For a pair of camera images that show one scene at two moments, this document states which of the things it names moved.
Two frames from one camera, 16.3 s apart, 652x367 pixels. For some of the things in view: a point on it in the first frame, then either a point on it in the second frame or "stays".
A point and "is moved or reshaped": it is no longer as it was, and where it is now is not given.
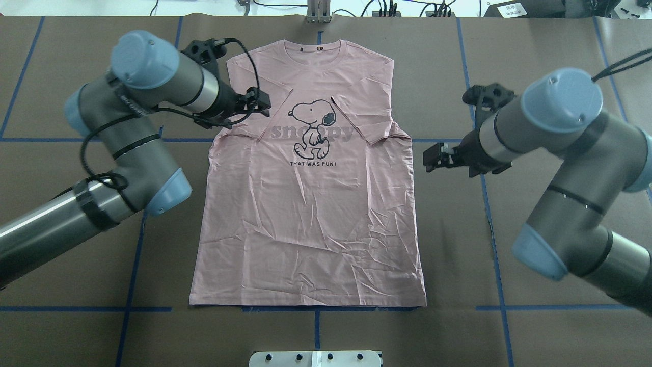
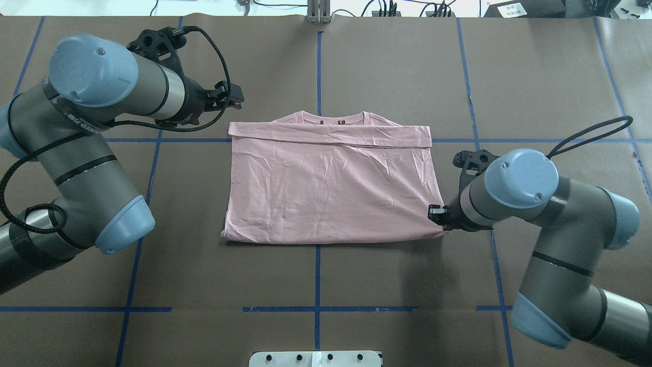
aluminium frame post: (318, 11) stays
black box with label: (527, 8) stays
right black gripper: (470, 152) → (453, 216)
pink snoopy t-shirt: (312, 202) is moved or reshaped
